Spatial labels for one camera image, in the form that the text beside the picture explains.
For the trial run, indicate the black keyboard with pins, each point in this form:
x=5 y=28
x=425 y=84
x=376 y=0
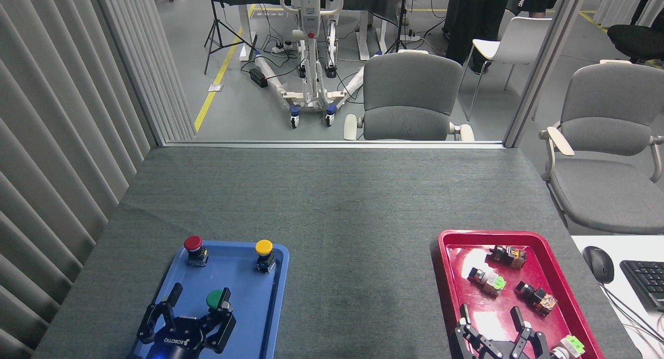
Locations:
x=646 y=284

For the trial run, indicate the grey switch with green block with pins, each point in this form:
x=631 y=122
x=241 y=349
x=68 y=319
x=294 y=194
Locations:
x=485 y=279

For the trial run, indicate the grey office chair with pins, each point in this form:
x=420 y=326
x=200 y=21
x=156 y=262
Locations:
x=410 y=84
x=607 y=188

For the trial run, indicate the grey pleated partition panel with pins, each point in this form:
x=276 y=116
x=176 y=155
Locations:
x=62 y=141

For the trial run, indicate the red plastic tray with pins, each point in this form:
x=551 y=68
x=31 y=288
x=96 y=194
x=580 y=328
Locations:
x=542 y=270

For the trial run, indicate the white plastic chair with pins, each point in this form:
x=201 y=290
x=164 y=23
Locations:
x=519 y=37

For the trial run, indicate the blue plastic tray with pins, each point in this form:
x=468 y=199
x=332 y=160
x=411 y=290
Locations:
x=249 y=317

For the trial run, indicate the white switch with green block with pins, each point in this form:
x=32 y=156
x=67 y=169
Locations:
x=570 y=344

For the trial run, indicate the white stand on wheels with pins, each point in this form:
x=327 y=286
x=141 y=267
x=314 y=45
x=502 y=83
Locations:
x=310 y=16

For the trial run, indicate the white power strip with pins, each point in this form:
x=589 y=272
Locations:
x=282 y=49

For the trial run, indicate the black power box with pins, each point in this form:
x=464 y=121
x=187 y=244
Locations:
x=258 y=77

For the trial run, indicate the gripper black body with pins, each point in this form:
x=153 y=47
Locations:
x=176 y=341
x=499 y=351

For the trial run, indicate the black tripod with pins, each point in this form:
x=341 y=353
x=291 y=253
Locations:
x=213 y=9
x=402 y=16

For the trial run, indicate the black computer mouse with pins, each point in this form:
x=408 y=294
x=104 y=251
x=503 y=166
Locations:
x=598 y=264

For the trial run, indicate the green push button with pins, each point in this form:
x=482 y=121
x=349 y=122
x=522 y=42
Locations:
x=215 y=299

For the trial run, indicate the yellow push button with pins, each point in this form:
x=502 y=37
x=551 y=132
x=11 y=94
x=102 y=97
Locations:
x=264 y=246

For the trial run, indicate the black switch with orange block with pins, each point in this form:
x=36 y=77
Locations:
x=506 y=255
x=534 y=297

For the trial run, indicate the red push button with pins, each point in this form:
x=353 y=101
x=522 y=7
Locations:
x=193 y=243

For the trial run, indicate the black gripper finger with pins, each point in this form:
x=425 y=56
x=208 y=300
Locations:
x=224 y=322
x=467 y=338
x=155 y=320
x=531 y=343

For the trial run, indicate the white floor plate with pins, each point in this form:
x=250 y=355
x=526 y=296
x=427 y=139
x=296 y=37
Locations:
x=215 y=87

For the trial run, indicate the silver aluminium post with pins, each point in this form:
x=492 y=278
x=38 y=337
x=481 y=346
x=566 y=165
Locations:
x=544 y=63

